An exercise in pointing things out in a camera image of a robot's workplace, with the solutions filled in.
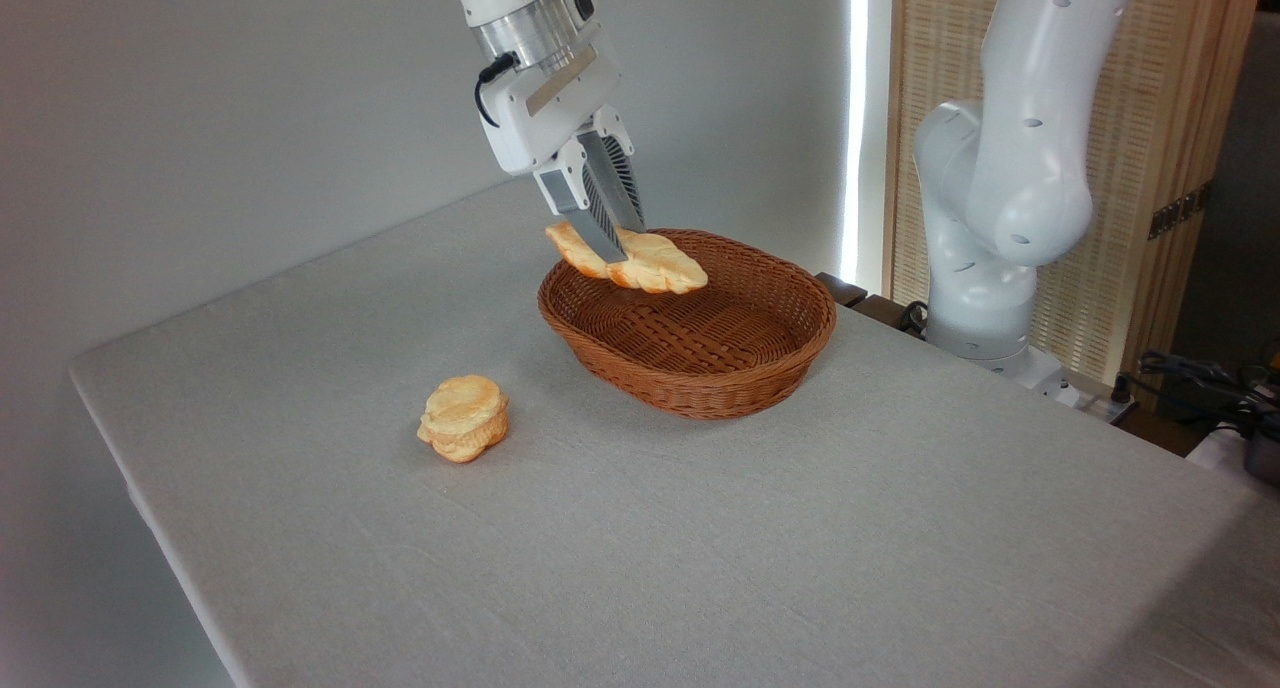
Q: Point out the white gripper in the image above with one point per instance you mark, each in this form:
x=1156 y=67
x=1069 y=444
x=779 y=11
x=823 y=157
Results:
x=545 y=108

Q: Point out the long leaf-shaped bread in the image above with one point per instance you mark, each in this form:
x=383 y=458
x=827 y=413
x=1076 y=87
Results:
x=660 y=265

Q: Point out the round bread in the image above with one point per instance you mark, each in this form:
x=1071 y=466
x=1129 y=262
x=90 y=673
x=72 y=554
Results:
x=465 y=418

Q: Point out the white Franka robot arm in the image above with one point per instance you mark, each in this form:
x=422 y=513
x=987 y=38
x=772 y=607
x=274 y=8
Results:
x=1020 y=168

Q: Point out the brown wicker basket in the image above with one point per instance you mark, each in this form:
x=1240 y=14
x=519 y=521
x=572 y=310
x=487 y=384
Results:
x=700 y=373

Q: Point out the dark brown wooden block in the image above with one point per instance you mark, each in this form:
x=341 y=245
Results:
x=842 y=290

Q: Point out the grey tablecloth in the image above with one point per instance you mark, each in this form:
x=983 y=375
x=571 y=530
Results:
x=700 y=568

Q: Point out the dark metal screen hinge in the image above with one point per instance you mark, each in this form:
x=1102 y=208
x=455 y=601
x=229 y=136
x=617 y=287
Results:
x=1180 y=211

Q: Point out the bamboo folding screen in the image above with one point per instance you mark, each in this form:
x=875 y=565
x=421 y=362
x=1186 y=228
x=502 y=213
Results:
x=1170 y=68

